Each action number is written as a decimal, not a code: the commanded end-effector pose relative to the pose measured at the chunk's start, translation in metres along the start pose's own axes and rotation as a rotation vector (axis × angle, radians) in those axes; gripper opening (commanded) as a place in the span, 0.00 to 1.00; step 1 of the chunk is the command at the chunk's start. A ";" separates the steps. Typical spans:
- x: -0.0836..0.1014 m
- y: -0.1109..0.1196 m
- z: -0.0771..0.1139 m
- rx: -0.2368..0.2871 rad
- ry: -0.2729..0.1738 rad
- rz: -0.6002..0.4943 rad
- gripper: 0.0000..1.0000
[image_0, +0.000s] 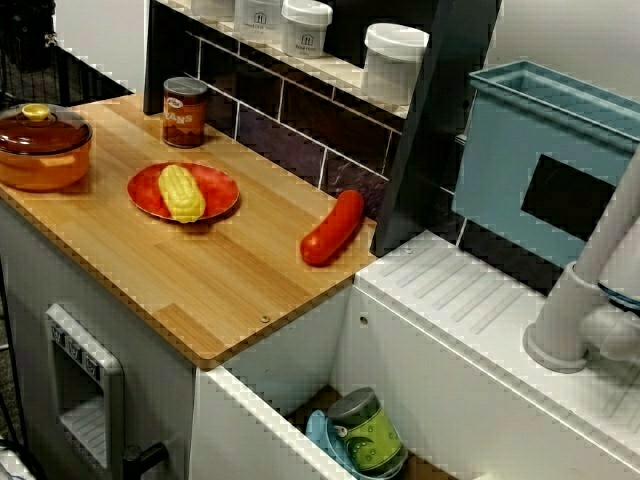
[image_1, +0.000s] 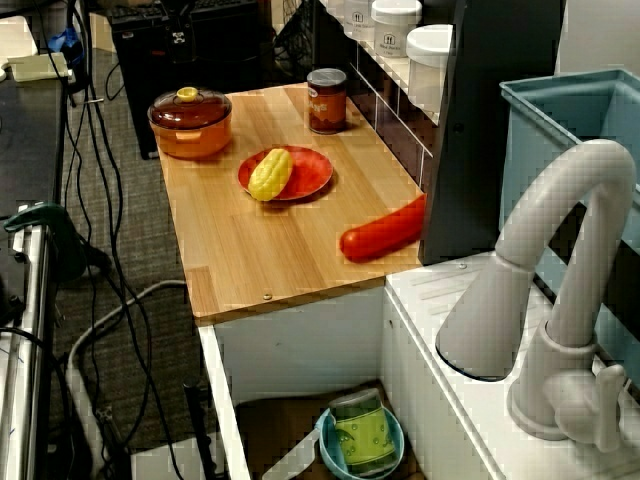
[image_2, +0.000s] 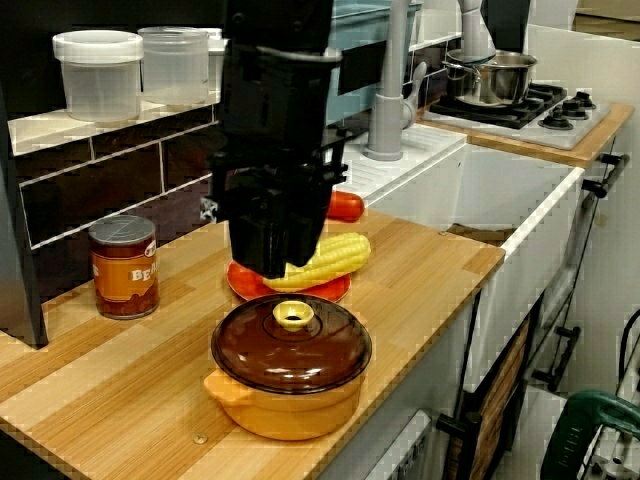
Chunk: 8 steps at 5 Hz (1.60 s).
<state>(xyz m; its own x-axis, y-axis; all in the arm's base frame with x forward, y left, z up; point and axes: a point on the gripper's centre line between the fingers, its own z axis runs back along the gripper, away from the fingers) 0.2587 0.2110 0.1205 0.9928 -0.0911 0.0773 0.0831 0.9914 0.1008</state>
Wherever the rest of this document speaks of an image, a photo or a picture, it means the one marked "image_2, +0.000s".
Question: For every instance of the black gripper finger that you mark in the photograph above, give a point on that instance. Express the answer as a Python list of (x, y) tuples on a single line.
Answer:
[(257, 247), (302, 240)]

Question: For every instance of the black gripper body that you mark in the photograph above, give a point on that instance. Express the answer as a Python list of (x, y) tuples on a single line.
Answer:
[(275, 125)]

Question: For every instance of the yellow toy corn cob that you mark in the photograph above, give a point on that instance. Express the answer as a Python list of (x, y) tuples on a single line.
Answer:
[(335, 257)]

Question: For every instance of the brown transparent pot lid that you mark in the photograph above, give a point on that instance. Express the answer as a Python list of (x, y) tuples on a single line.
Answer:
[(290, 350)]

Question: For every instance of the red plastic plate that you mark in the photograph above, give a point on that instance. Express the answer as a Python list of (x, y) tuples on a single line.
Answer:
[(245, 285)]

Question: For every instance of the red toy sausage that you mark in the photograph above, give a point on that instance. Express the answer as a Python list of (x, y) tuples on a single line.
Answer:
[(345, 206)]

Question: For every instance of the white jar with printed label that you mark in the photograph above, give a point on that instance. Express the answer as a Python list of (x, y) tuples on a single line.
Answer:
[(172, 65), (217, 60)]

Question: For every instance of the grey toy faucet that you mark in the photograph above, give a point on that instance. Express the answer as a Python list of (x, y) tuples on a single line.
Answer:
[(385, 125)]

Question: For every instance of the blue plastic dish bin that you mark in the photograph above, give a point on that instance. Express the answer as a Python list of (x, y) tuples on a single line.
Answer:
[(360, 30)]

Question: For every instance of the brown beans can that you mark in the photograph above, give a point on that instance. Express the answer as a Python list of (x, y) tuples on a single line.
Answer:
[(125, 275)]

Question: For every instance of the orange toy cooking pot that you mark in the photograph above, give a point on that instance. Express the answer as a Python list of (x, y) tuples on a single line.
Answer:
[(295, 410)]

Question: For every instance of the translucent white lidded jar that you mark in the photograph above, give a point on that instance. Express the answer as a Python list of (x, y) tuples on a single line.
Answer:
[(100, 80)]

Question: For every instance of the brass countertop screw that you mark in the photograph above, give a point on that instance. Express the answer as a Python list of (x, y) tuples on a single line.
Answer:
[(200, 439)]

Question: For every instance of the white toy kitchen unit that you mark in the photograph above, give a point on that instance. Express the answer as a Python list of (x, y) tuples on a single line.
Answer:
[(500, 185)]

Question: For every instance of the stainless steel pot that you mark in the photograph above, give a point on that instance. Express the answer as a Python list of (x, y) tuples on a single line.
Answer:
[(505, 80)]

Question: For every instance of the dark grey shelf side panel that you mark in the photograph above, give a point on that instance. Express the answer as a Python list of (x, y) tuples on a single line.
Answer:
[(20, 225)]

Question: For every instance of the wood patterned cabinet door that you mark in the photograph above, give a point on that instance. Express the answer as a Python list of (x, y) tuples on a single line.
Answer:
[(500, 400)]

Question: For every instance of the black toy stove top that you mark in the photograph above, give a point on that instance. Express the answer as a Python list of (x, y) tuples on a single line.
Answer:
[(550, 120)]

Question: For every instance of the green clamp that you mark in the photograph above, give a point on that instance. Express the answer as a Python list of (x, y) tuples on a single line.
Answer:
[(575, 430)]

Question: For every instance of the white wall shelf board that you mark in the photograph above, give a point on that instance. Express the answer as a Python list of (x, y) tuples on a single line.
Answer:
[(50, 130)]

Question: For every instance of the aluminium frame rail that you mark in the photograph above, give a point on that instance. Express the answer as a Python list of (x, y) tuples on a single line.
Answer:
[(610, 460)]

